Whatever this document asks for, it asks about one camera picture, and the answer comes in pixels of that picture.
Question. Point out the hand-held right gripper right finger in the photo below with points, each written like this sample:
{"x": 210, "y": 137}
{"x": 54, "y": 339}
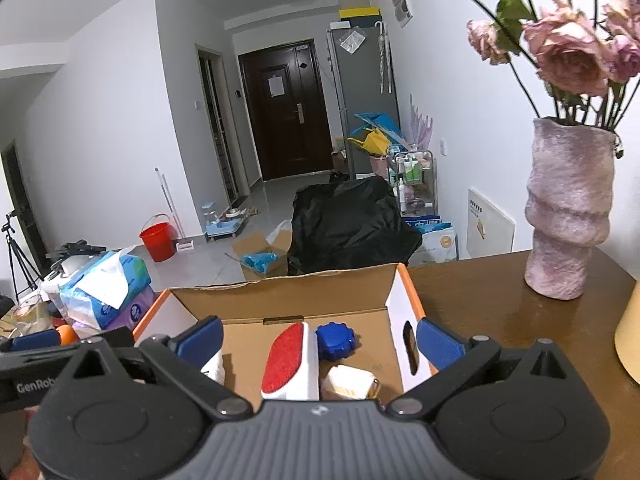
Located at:
{"x": 440, "y": 344}

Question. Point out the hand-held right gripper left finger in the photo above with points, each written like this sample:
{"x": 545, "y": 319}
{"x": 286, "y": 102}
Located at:
{"x": 202, "y": 342}

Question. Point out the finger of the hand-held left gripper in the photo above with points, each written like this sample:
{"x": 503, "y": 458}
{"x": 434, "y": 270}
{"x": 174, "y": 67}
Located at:
{"x": 35, "y": 341}
{"x": 119, "y": 337}

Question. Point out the red and white lint brush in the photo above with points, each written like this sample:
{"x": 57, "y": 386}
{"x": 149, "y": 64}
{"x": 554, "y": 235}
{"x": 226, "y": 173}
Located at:
{"x": 290, "y": 360}

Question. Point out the red cardboard box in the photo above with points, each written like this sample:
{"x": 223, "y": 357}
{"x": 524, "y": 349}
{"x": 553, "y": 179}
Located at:
{"x": 280, "y": 295}

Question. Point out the cream square bottle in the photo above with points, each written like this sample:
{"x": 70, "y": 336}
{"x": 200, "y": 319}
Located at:
{"x": 347, "y": 382}

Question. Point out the blue ribbed lid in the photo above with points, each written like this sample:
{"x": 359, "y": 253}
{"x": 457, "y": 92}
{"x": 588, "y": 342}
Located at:
{"x": 336, "y": 341}

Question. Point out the drinking glass with straw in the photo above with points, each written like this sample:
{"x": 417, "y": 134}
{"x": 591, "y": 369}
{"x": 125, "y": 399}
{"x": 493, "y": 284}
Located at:
{"x": 27, "y": 317}

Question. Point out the orange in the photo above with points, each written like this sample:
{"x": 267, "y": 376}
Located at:
{"x": 67, "y": 334}

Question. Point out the purple tissue pack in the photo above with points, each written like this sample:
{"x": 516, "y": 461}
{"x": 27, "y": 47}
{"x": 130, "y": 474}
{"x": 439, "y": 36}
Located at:
{"x": 137, "y": 307}

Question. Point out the blue tissue pack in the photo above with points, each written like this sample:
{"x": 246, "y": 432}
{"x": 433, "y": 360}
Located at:
{"x": 105, "y": 285}

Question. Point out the black tripod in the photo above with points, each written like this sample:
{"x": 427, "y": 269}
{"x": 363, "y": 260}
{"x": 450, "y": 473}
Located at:
{"x": 17, "y": 260}

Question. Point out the black folded stand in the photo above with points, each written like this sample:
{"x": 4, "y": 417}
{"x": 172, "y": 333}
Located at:
{"x": 80, "y": 250}

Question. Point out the white printed sack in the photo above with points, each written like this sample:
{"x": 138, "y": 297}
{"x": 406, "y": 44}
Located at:
{"x": 437, "y": 242}

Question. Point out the brown cardboard box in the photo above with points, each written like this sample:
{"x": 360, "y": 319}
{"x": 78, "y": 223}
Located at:
{"x": 260, "y": 257}

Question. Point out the red bucket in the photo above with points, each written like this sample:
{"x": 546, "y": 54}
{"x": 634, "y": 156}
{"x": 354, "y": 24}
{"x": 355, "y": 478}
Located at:
{"x": 157, "y": 240}

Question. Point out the blue pet feeder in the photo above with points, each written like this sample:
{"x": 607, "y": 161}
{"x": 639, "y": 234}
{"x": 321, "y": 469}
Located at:
{"x": 225, "y": 225}

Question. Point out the white flat panel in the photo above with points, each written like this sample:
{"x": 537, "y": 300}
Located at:
{"x": 492, "y": 222}

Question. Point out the white mop pole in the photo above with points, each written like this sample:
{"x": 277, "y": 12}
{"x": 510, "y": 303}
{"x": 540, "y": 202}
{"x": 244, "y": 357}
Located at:
{"x": 172, "y": 210}

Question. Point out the black bag on chair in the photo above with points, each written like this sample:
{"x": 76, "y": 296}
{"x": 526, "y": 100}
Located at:
{"x": 350, "y": 225}

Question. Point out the trolley with bottles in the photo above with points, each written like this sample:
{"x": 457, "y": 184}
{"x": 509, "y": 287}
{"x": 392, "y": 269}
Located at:
{"x": 412, "y": 180}

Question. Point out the pink textured vase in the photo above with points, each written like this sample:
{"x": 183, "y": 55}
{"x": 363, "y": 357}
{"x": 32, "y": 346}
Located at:
{"x": 570, "y": 210}

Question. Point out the yellow thermos jug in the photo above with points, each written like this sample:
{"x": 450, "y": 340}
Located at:
{"x": 629, "y": 340}

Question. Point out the pink bucket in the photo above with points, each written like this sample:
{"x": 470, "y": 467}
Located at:
{"x": 378, "y": 165}

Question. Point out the purple feather decoration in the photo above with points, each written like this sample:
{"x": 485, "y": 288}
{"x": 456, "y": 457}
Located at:
{"x": 420, "y": 127}

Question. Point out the blue and yellow bags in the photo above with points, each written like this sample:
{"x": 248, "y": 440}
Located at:
{"x": 377, "y": 135}

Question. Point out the dark wooden door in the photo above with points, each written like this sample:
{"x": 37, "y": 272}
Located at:
{"x": 285, "y": 110}

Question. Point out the grey fridge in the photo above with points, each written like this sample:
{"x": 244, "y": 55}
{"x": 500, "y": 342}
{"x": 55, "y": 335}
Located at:
{"x": 362, "y": 100}

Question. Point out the folded white umbrella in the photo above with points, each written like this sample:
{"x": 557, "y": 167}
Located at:
{"x": 385, "y": 57}

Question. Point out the clear plastic bag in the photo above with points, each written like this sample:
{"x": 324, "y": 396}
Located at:
{"x": 352, "y": 41}

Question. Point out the bunch of dried pink roses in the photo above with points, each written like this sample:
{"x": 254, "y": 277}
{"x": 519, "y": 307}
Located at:
{"x": 565, "y": 50}

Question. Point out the black box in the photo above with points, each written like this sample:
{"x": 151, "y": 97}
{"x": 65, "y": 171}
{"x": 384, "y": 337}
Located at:
{"x": 352, "y": 23}

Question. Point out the white electrical panel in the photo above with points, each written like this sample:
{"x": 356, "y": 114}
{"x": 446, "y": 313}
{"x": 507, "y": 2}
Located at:
{"x": 401, "y": 5}

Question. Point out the yellow box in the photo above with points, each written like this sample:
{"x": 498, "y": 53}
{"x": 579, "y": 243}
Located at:
{"x": 360, "y": 12}

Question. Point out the wall outlet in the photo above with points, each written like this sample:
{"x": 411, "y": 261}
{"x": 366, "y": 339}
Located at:
{"x": 443, "y": 147}

